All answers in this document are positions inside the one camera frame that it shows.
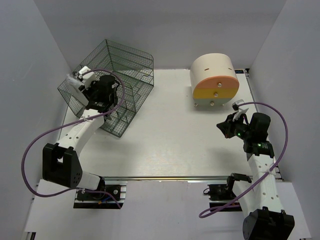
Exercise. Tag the cream round drawer box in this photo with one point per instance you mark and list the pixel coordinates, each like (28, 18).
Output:
(211, 65)

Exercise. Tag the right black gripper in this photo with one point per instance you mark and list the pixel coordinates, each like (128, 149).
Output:
(226, 127)

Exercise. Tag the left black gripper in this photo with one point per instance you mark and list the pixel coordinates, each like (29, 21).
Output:
(88, 91)

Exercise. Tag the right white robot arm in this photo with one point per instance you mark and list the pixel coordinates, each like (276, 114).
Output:
(264, 215)

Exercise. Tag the orange top drawer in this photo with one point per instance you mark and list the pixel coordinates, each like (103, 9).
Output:
(224, 82)

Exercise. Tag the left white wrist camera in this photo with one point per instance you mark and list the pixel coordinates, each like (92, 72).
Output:
(87, 76)

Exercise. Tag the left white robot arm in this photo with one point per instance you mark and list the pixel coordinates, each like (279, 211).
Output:
(60, 161)

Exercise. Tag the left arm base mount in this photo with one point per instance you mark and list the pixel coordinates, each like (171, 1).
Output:
(110, 196)

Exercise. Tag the grey bottom drawer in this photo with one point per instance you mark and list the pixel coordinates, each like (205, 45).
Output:
(209, 103)

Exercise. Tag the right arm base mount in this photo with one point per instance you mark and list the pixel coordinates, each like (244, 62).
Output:
(221, 193)

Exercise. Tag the grey setup guide booklet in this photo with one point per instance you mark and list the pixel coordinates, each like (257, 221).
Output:
(74, 84)

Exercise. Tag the green wire mesh organizer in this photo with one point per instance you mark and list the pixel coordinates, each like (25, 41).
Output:
(113, 74)

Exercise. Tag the yellow drawer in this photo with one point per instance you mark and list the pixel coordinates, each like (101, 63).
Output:
(214, 93)

